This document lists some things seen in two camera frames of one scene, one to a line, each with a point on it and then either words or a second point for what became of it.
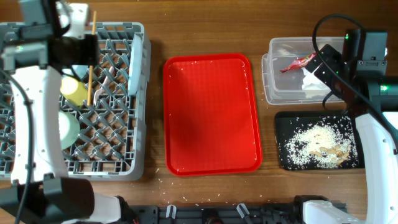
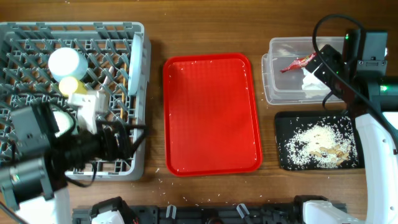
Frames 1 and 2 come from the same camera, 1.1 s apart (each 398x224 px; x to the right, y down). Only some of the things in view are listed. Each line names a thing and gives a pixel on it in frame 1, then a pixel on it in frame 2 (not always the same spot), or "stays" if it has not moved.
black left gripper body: x=85 y=51 -> x=79 y=140
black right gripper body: x=331 y=71 stays
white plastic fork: x=107 y=78 stays
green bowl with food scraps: x=69 y=130 stays
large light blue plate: x=135 y=65 stays
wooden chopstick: x=91 y=67 -> x=123 y=91
